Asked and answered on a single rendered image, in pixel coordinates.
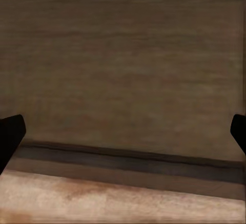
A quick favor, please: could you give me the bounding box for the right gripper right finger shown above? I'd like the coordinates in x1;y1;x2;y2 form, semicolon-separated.
230;114;246;154

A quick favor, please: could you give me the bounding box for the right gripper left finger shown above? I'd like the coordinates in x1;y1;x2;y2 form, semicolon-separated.
0;114;26;175

